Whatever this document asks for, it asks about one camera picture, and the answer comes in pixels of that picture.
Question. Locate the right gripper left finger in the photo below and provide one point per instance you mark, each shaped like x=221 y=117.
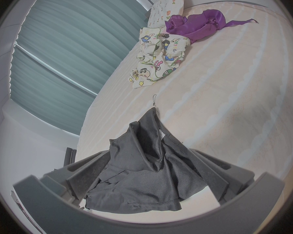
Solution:
x=83 y=177

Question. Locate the black T-shirt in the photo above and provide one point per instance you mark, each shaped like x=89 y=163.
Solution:
x=141 y=174

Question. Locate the black chest of drawers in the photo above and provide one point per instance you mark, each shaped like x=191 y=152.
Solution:
x=68 y=156

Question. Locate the bed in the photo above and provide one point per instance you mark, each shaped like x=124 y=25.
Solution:
x=234 y=94

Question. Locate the white printed pyjama top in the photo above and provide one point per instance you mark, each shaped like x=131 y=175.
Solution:
x=156 y=57

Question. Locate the white printed pillow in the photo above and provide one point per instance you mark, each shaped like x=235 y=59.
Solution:
x=166 y=4

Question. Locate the purple garment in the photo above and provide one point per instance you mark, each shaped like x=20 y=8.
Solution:
x=200 y=25

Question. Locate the blue-green curtain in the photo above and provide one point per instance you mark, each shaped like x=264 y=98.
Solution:
x=88 y=28
x=51 y=94

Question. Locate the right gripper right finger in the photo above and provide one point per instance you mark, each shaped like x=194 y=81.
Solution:
x=222 y=179

